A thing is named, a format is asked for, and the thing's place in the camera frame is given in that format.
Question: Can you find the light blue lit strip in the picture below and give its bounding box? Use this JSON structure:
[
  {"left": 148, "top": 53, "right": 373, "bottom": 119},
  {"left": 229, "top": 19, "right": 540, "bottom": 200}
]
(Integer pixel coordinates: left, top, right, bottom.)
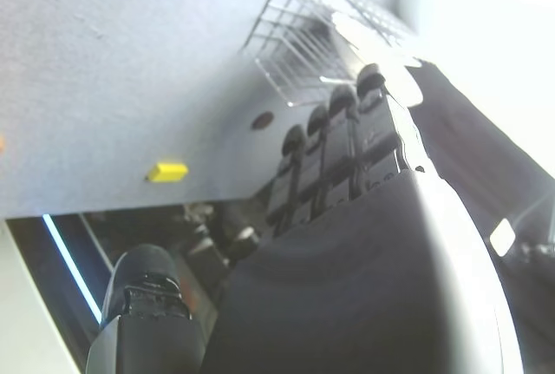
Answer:
[{"left": 42, "top": 213, "right": 104, "bottom": 324}]

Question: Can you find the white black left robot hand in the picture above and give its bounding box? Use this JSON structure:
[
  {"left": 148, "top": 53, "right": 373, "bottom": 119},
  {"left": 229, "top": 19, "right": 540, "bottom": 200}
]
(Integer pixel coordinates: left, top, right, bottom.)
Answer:
[{"left": 85, "top": 62, "right": 519, "bottom": 374}]

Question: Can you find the yellow plastic block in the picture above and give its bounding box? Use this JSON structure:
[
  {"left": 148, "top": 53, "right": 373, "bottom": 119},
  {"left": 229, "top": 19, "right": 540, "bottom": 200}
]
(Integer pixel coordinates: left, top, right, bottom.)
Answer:
[{"left": 146, "top": 161, "right": 190, "bottom": 184}]

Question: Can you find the silver wire rack shelf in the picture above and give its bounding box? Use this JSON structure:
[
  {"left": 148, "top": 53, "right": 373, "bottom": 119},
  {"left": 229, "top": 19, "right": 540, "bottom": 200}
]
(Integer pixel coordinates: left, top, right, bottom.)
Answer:
[{"left": 241, "top": 0, "right": 415, "bottom": 108}]

